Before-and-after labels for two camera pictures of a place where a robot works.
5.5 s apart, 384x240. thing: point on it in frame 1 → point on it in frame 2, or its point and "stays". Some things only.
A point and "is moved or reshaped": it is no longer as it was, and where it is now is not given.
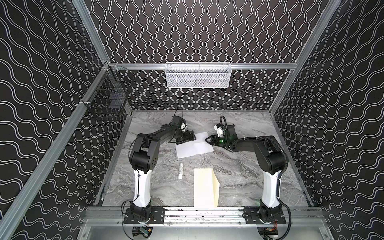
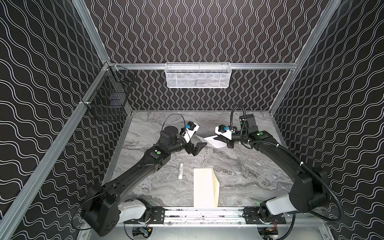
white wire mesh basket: (198, 75) stays
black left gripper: (181, 135) → (191, 146)
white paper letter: (195, 147) is moved or reshaped
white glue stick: (181, 171) stays
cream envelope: (206, 188) stays
